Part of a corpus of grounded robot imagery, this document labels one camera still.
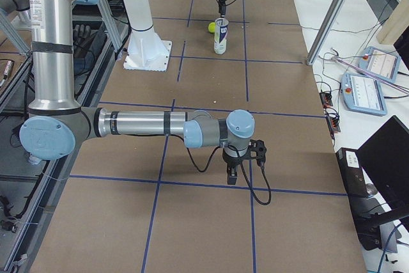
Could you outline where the clear tennis ball can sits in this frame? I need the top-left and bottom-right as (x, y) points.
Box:
(213, 17), (229, 54)

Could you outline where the teach pendant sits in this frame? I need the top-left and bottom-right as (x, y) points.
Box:
(359, 46), (401, 82)
(341, 73), (387, 116)

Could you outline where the black computer box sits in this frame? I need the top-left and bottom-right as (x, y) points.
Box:
(336, 148), (378, 198)

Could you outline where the black monitor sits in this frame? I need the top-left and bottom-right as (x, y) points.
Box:
(357, 115), (408, 205)

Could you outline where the near black camera cable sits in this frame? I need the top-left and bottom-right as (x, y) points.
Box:
(184, 135), (273, 206)

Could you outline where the yellow tennis ball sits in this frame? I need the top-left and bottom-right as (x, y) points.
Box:
(208, 22), (215, 33)

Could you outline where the aluminium frame post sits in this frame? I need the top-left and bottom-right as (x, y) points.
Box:
(306, 0), (346, 66)

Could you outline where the near teach pendant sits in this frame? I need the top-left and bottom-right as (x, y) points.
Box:
(341, 73), (387, 116)

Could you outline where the white pedestal column base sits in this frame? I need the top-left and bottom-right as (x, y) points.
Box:
(123, 0), (172, 72)

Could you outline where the orange black connector block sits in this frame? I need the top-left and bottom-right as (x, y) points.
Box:
(320, 91), (333, 107)

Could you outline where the far teach pendant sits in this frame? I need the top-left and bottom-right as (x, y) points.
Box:
(359, 46), (401, 82)

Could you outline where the wooden board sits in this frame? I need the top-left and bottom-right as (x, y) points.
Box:
(376, 0), (409, 45)

